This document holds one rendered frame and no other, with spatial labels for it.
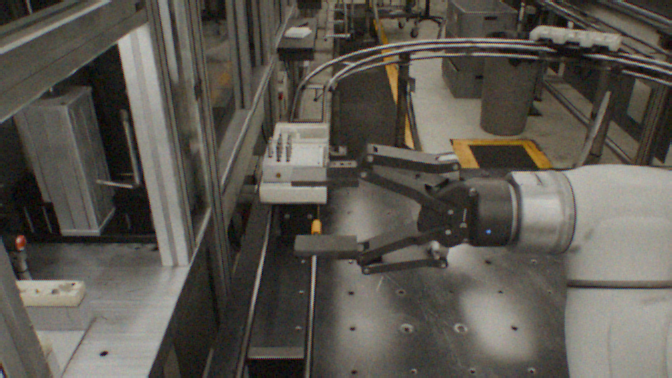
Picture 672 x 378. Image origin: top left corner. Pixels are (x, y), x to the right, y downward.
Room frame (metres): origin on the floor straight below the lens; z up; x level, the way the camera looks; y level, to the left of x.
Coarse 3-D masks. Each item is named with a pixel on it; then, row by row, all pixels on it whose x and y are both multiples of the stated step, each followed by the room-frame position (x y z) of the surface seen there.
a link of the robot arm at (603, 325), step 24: (576, 288) 0.43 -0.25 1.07; (600, 288) 0.42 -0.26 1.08; (624, 288) 0.41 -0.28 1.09; (648, 288) 0.41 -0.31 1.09; (576, 312) 0.42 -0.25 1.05; (600, 312) 0.40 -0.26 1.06; (624, 312) 0.39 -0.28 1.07; (648, 312) 0.38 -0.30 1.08; (576, 336) 0.40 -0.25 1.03; (600, 336) 0.39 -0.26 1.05; (624, 336) 0.37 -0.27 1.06; (648, 336) 0.36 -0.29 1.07; (576, 360) 0.39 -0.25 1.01; (600, 360) 0.37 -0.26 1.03; (624, 360) 0.36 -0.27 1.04; (648, 360) 0.35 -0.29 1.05
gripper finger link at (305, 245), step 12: (300, 240) 0.50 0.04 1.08; (312, 240) 0.50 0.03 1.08; (324, 240) 0.50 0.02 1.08; (336, 240) 0.50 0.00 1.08; (348, 240) 0.50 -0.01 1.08; (300, 252) 0.48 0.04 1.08; (312, 252) 0.48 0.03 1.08; (324, 252) 0.48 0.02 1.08; (336, 252) 0.48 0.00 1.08; (348, 252) 0.48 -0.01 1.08
